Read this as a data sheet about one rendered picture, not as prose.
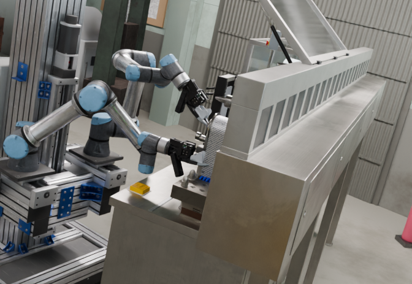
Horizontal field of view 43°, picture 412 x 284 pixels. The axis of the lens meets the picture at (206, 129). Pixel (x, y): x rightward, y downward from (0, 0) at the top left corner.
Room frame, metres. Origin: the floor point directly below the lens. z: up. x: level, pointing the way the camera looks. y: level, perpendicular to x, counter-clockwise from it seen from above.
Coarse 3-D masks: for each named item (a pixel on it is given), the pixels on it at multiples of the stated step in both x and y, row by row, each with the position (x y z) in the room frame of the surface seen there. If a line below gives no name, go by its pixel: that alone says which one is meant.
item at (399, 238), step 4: (408, 216) 4.49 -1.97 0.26; (408, 220) 4.47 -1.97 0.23; (408, 224) 4.46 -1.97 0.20; (404, 228) 4.49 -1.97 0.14; (408, 228) 4.45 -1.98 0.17; (404, 232) 4.47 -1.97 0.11; (408, 232) 4.44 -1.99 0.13; (396, 236) 4.53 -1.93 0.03; (400, 236) 4.52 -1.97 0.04; (404, 236) 4.46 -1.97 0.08; (408, 236) 4.43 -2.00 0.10; (400, 240) 4.46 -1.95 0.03; (404, 240) 4.44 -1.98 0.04; (408, 240) 4.43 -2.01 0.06; (404, 244) 4.40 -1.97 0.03; (408, 244) 4.39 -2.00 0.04
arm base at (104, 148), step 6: (90, 138) 2.80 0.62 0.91; (90, 144) 2.79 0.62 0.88; (96, 144) 2.78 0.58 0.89; (102, 144) 2.79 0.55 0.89; (108, 144) 2.83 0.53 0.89; (84, 150) 2.80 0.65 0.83; (90, 150) 2.77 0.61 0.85; (96, 150) 2.78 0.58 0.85; (102, 150) 2.79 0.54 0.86; (108, 150) 2.82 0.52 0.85; (96, 156) 2.77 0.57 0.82; (102, 156) 2.78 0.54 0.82
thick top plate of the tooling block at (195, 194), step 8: (176, 184) 2.09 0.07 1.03; (192, 184) 2.13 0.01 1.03; (200, 184) 2.16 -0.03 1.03; (208, 184) 2.18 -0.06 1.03; (176, 192) 2.08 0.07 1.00; (184, 192) 2.06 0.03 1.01; (192, 192) 2.05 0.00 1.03; (200, 192) 2.07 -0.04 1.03; (184, 200) 2.06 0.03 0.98; (192, 200) 2.05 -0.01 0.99; (200, 200) 2.04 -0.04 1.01; (200, 208) 2.04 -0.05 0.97
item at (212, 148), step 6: (210, 144) 2.25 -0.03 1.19; (216, 144) 2.24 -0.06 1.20; (210, 150) 2.25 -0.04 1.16; (216, 150) 2.24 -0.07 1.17; (204, 156) 2.26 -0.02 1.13; (210, 156) 2.25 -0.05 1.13; (204, 162) 2.25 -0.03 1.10; (210, 162) 2.24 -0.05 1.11; (204, 168) 2.25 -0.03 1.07; (210, 168) 2.24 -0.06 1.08; (204, 174) 2.25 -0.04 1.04; (210, 174) 2.24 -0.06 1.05
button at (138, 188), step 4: (136, 184) 2.25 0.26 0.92; (140, 184) 2.26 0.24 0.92; (132, 188) 2.22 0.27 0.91; (136, 188) 2.21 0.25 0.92; (140, 188) 2.21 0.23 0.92; (144, 188) 2.22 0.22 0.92; (148, 188) 2.25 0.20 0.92; (136, 192) 2.21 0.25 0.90; (140, 192) 2.20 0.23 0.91; (144, 192) 2.21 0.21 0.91
